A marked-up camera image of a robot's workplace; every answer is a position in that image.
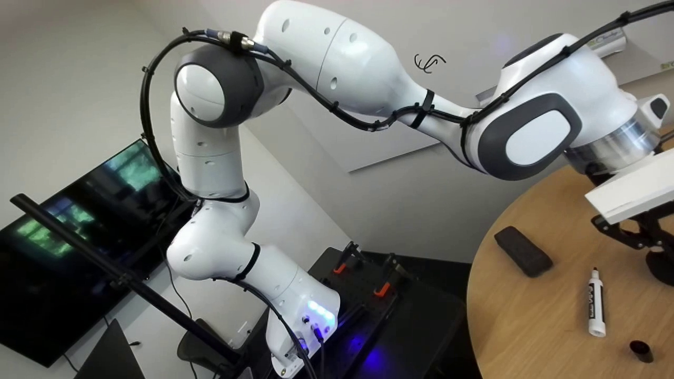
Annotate white whiteboard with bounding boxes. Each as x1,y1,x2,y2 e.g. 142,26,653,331
244,0,674,177

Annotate white marker pen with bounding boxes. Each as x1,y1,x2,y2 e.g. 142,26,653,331
588,269,607,336

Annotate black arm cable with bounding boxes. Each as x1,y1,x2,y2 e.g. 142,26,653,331
137,0,674,379

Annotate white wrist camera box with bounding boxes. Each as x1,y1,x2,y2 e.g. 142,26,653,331
586,149,674,224

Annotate black camera tripod pole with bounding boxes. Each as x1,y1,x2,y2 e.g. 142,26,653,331
11,194,244,379

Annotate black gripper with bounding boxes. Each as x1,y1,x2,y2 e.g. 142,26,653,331
591,212,674,252

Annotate black robot mounting stand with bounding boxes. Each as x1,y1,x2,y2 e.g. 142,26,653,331
309,248,482,379

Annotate black marker cap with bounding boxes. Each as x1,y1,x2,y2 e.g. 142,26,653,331
630,340,653,362

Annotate orange black clamp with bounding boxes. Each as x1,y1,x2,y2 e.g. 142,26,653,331
331,242,360,276
373,255,405,299

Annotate black phone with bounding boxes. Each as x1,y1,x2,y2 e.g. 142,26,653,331
495,226,552,278

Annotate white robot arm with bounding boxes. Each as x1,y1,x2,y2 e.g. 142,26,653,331
171,0,672,210

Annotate black wall monitor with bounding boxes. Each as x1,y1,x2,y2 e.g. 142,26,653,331
0,138,192,365

